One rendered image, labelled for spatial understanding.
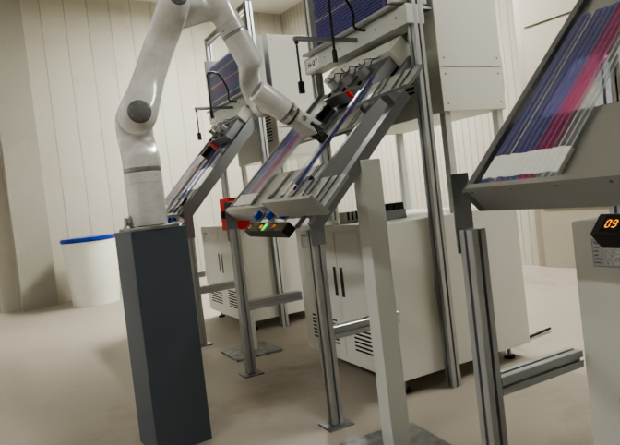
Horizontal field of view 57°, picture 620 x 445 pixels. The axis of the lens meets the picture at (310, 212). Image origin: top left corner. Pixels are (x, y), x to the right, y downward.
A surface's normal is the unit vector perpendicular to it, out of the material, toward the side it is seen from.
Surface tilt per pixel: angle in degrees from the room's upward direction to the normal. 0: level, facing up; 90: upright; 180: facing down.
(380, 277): 90
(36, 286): 90
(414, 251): 90
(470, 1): 90
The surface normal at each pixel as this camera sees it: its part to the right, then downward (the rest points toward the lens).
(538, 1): -0.82, 0.11
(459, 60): 0.47, -0.03
